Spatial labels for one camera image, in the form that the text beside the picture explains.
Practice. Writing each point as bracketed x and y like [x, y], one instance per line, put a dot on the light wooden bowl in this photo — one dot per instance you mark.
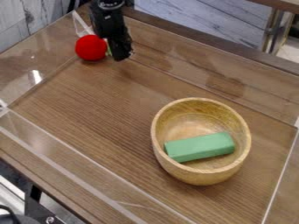
[196, 117]

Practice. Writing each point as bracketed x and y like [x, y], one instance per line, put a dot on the red plush fruit green leaf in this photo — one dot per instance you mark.
[93, 48]

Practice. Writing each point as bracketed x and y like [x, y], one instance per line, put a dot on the clear acrylic enclosure walls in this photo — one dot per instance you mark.
[77, 117]

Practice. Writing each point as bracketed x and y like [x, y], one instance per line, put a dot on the green rectangular block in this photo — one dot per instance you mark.
[200, 147]

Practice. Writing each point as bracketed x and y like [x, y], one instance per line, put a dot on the clear acrylic corner bracket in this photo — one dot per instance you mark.
[82, 28]

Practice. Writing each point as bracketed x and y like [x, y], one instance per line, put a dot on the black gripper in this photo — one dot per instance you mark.
[108, 20]

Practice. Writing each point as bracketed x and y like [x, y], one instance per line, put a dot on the metal table leg background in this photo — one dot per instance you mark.
[277, 30]

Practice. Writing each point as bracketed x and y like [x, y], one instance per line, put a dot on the black table frame clamp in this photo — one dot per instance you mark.
[35, 210]

